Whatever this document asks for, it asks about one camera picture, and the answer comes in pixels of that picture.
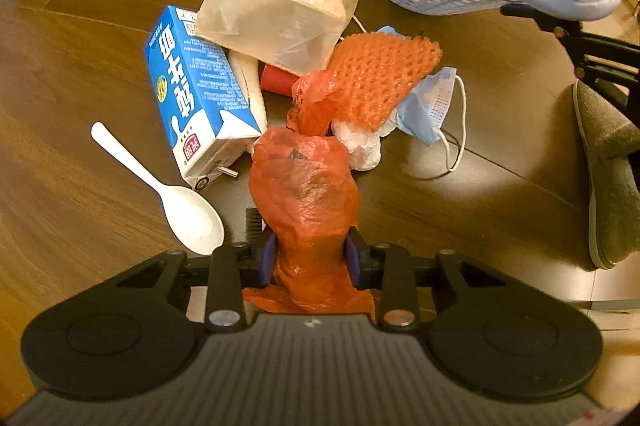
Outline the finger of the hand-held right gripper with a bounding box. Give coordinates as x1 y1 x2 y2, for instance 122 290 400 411
500 3 640 99

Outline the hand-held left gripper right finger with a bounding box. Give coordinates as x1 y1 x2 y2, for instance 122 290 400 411
344 226 518 332

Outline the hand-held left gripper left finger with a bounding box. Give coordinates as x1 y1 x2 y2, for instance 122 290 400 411
112 233 277 333

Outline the white toothbrush with black bristles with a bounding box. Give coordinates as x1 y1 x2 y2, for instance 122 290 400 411
231 48 271 252

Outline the red plastic bag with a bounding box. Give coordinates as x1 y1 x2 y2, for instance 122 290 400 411
242 71 376 324

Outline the blue face mask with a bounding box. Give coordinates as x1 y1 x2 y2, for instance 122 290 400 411
375 25 467 179

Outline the blue and white milk carton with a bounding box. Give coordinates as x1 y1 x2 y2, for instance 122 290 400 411
144 5 268 192

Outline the translucent beige plastic bag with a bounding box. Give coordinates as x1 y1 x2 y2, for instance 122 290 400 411
195 0 360 77

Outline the white plastic spoon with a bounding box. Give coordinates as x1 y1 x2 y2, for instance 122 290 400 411
91 122 225 256

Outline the crumpled white tissue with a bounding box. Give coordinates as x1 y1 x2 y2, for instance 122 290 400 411
332 118 383 171

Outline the grey fleece slipper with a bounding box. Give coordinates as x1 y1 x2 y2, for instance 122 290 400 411
572 80 640 271

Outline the orange foam fruit net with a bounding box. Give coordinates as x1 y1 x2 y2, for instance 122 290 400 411
325 32 443 138

